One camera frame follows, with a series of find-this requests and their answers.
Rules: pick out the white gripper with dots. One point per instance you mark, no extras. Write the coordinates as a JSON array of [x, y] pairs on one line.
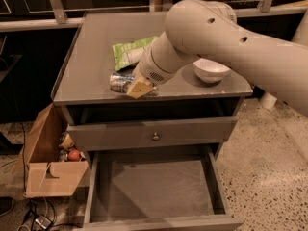
[[148, 69]]

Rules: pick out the silver redbull can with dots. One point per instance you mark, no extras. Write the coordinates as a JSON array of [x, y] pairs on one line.
[[120, 83]]

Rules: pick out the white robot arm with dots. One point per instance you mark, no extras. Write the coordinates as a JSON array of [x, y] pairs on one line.
[[197, 29]]

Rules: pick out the round metal drawer knob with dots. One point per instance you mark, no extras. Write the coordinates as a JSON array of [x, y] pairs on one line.
[[155, 136]]

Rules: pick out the grey top drawer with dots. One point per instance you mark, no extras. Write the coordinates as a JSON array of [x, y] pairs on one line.
[[127, 135]]

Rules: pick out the grey drawer cabinet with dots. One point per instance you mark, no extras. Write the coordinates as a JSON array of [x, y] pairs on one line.
[[83, 92]]

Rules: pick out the grey open middle drawer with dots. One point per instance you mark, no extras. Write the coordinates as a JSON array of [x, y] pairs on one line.
[[157, 189]]

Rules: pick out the green snack bag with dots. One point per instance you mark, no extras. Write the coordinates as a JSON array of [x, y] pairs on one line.
[[126, 54]]

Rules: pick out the white ceramic bowl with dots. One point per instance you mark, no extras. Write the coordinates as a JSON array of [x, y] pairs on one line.
[[210, 71]]

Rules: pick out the yellowish packet in box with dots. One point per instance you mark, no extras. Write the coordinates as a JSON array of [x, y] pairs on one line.
[[66, 141]]

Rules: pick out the red apple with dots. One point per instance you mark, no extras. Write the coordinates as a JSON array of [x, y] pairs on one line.
[[74, 155]]

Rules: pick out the metal railing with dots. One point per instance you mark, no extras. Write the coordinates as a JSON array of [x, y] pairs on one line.
[[41, 23]]

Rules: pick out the brown cardboard box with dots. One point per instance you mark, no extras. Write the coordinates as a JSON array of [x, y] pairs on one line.
[[47, 175]]

